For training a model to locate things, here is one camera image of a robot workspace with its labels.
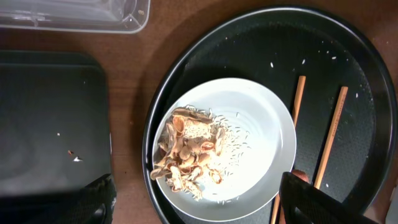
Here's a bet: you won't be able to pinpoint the clear plastic bin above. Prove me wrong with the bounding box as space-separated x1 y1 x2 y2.
1 0 150 34

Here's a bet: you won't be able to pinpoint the round black tray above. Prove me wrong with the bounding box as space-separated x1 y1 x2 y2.
142 6 397 213

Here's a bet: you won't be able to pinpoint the black rectangular tray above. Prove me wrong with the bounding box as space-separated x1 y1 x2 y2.
1 50 111 197

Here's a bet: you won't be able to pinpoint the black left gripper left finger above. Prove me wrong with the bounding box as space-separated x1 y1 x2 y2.
1 174 117 224

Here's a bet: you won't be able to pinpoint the orange carrot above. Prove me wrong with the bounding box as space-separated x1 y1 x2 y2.
279 170 309 224

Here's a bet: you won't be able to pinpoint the grey round plate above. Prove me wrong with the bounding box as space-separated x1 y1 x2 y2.
148 78 297 223

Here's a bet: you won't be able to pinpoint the peanut shells and rice scraps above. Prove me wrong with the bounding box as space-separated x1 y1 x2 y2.
150 105 249 201

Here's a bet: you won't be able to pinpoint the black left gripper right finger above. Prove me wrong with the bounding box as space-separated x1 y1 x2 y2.
279 172 376 224

